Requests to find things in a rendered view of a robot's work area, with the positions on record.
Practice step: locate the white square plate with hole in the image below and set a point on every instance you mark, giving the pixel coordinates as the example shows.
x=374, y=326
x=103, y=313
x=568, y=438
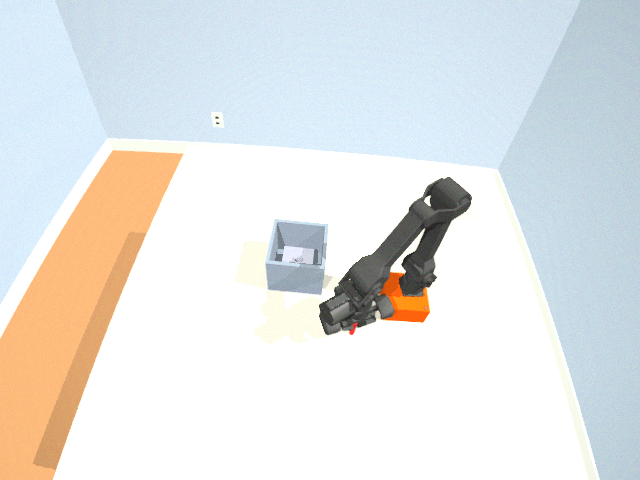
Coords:
x=298, y=255

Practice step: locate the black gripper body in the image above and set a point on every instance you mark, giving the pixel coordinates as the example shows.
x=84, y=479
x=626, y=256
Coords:
x=383, y=304

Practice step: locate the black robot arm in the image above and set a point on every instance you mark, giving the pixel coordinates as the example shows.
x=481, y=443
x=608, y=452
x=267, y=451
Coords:
x=448, y=201

